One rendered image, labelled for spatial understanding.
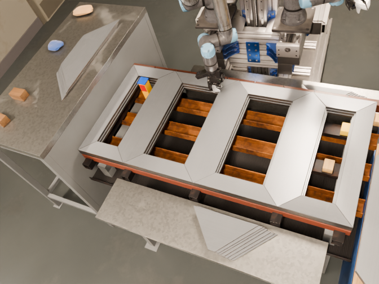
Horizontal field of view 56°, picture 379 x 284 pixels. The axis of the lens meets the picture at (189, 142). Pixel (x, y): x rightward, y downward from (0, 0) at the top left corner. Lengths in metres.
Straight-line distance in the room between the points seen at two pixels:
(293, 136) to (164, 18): 2.83
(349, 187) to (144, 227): 1.04
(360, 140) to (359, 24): 2.15
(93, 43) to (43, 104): 0.54
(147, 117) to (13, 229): 1.69
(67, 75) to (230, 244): 1.43
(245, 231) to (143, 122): 0.91
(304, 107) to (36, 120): 1.56
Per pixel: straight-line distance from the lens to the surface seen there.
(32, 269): 3.14
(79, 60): 2.48
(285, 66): 2.41
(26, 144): 2.22
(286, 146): 1.94
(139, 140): 2.13
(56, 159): 2.21
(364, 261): 1.73
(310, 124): 2.03
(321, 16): 2.50
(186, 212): 1.94
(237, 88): 2.22
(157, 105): 2.26
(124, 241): 2.84
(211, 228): 1.83
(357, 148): 1.97
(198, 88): 2.30
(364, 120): 2.07
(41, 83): 2.52
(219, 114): 2.11
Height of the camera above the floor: 2.48
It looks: 53 degrees down
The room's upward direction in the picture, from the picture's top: 21 degrees counter-clockwise
